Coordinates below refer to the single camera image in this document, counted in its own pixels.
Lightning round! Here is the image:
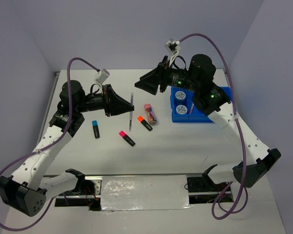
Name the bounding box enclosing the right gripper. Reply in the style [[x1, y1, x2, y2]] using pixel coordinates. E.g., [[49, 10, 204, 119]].
[[134, 55, 199, 95]]

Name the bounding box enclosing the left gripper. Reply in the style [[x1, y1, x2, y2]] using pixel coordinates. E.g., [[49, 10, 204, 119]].
[[76, 84, 134, 117]]

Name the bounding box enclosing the thin grey pen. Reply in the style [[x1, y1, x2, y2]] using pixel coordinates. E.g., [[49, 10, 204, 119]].
[[128, 93, 134, 132]]

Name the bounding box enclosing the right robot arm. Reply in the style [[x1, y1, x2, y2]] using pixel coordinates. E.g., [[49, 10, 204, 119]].
[[134, 54, 281, 191]]

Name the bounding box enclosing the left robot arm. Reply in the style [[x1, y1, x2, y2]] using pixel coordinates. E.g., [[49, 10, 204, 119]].
[[0, 80, 134, 217]]

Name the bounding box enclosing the orange cap black highlighter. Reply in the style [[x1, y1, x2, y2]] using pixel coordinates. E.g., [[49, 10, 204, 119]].
[[137, 116, 153, 131]]

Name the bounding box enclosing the pink cap black highlighter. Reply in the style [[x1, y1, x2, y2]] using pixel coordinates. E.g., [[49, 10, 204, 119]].
[[119, 131, 135, 147]]

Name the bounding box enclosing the blue cap black highlighter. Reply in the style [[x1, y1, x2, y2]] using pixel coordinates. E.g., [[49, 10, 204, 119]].
[[92, 120, 100, 139]]

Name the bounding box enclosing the blue plastic sorting bin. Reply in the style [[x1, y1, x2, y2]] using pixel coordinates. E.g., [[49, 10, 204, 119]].
[[170, 85, 232, 123]]

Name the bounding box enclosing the silver foil sheet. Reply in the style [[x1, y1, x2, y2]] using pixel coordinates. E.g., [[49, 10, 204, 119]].
[[101, 175, 191, 211]]

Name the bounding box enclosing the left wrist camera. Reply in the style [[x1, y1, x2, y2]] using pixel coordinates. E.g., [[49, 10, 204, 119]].
[[95, 69, 110, 84]]

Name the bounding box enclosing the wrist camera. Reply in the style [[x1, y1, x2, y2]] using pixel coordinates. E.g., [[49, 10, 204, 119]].
[[95, 69, 110, 84], [164, 39, 181, 55]]

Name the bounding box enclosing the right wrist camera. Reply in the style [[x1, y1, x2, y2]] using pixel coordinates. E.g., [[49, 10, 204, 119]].
[[164, 39, 181, 55]]

